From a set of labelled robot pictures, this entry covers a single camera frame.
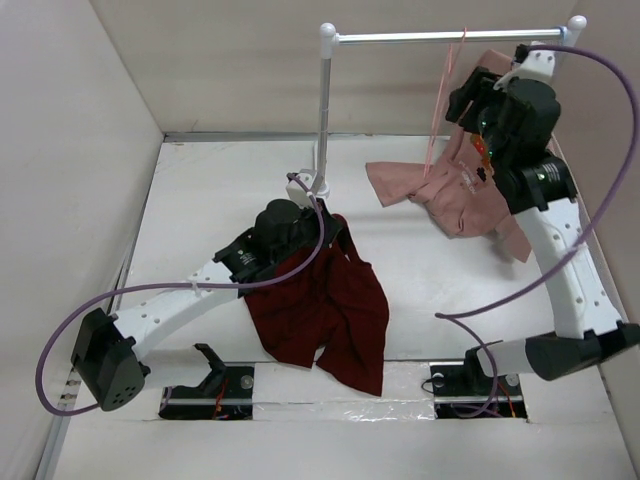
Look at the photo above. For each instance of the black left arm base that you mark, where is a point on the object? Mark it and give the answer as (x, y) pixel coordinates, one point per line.
(224, 394)

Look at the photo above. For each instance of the blue wire hanger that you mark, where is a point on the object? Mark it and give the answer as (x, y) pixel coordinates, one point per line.
(563, 36)

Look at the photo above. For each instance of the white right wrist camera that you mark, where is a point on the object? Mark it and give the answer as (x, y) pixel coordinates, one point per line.
(532, 64)

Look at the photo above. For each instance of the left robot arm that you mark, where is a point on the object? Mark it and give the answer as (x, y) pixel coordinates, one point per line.
(110, 349)

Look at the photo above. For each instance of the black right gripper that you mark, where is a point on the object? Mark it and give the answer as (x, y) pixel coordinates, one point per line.
(480, 83)

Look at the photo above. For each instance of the white metal clothes rack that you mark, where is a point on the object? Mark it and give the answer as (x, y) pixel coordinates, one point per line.
(330, 39)

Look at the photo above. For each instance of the pink printed t shirt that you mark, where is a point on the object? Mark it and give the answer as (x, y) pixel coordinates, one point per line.
(457, 193)

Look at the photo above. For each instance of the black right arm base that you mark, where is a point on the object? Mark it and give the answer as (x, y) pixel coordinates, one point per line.
(458, 392)

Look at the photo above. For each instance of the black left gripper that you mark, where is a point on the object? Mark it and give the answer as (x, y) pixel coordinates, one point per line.
(332, 226)

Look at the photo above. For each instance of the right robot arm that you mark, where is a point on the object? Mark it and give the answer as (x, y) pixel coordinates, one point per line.
(541, 195)

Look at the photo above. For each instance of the dark red t shirt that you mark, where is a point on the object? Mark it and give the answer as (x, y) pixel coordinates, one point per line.
(334, 315)

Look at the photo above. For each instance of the pink wire hanger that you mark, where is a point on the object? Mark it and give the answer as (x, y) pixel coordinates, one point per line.
(450, 62)

